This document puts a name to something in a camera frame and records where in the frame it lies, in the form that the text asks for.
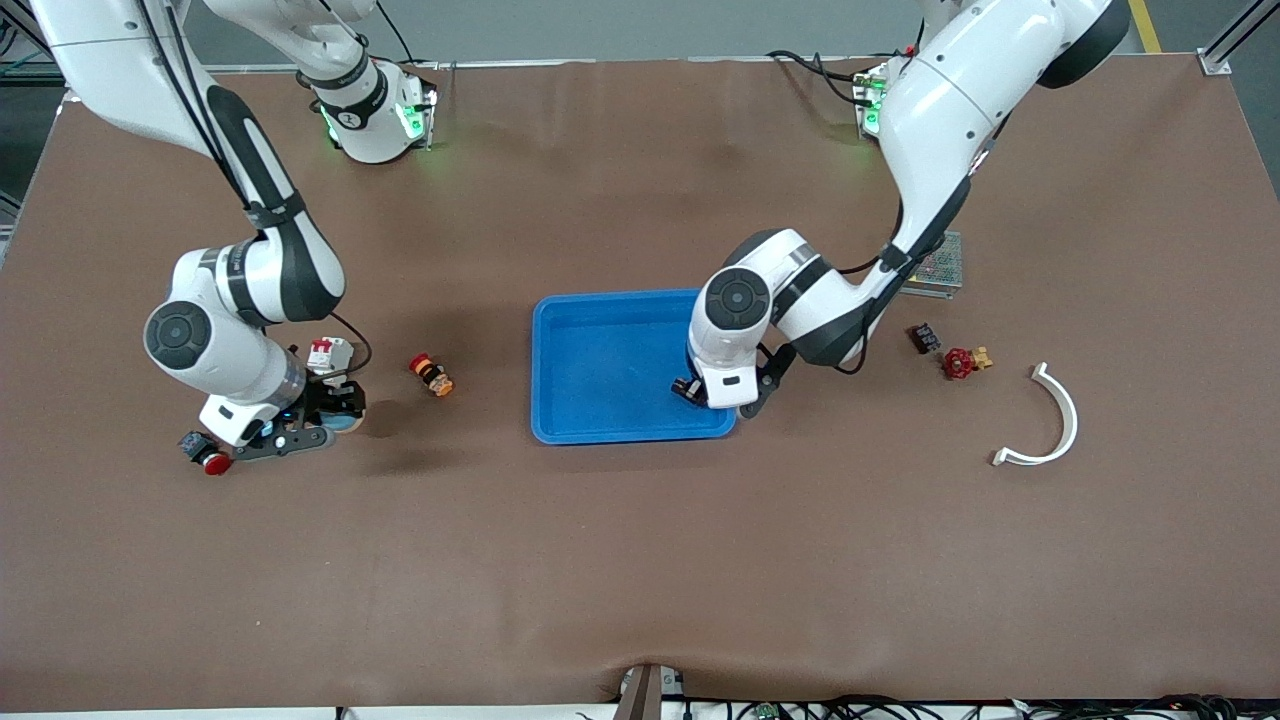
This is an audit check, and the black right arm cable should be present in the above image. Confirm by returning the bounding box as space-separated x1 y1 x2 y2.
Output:
140 0 374 379

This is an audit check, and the blue plastic tray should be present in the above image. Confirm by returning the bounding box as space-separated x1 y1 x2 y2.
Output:
530 288 738 446

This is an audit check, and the metal mesh power supply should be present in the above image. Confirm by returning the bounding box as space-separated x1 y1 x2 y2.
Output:
903 232 964 299

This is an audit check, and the aluminium frame profile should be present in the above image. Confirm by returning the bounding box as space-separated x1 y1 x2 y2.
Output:
1200 0 1280 76

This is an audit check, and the black right base cable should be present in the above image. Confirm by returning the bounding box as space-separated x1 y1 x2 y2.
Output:
372 0 441 73

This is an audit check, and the grey metal camera stand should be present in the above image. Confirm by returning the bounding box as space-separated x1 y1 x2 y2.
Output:
612 662 687 720

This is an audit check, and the grey arm base connector bracket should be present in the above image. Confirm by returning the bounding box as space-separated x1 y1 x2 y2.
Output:
852 62 891 136
412 62 443 153

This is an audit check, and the orange black emergency stop switch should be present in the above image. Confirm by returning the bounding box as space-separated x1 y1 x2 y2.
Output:
408 353 455 398

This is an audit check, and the white circuit breaker red switch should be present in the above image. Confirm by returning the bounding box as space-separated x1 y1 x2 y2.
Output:
307 337 355 388

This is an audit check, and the black cable bundle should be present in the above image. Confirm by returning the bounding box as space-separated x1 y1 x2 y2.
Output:
690 693 1241 720

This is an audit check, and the black left base cable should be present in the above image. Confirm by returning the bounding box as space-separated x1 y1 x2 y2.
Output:
766 48 881 109

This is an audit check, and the black base cable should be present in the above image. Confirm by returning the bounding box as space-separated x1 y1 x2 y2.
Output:
372 0 441 73
766 48 881 109

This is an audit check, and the white curved pipe clamp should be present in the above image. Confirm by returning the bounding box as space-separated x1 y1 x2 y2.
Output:
991 362 1080 468

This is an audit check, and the brown table cover sheet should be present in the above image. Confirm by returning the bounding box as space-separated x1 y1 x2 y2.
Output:
0 55 1280 713

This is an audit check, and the red mushroom push button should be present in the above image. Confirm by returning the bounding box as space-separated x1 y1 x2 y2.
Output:
178 430 233 477

